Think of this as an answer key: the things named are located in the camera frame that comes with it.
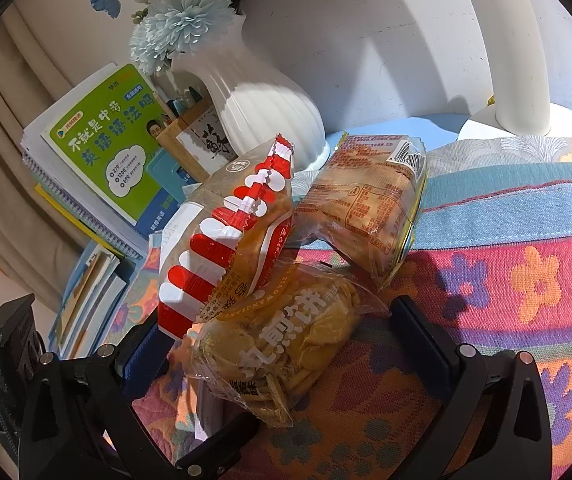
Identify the red white striped snack packet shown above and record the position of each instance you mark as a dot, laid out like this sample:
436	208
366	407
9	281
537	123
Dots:
225	230

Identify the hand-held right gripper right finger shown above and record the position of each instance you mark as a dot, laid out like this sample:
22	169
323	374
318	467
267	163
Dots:
421	340

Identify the colourful floral cloth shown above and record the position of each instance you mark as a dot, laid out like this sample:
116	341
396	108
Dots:
516	285

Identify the orange clear snack packet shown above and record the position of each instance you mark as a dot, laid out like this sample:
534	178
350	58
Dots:
361	210

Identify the white ribbed vase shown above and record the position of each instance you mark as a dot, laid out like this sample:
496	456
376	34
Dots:
261	100

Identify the wooden pen holder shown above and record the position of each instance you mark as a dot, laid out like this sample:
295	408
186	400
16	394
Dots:
185	140

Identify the stack of thin books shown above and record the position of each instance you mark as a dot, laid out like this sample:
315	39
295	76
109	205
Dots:
85	300

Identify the green cover book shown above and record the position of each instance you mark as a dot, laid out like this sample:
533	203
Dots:
110	150

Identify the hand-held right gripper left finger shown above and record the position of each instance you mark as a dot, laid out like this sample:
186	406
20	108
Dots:
140	357

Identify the clear round cracker packet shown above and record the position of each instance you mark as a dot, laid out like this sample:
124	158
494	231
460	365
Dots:
276	350

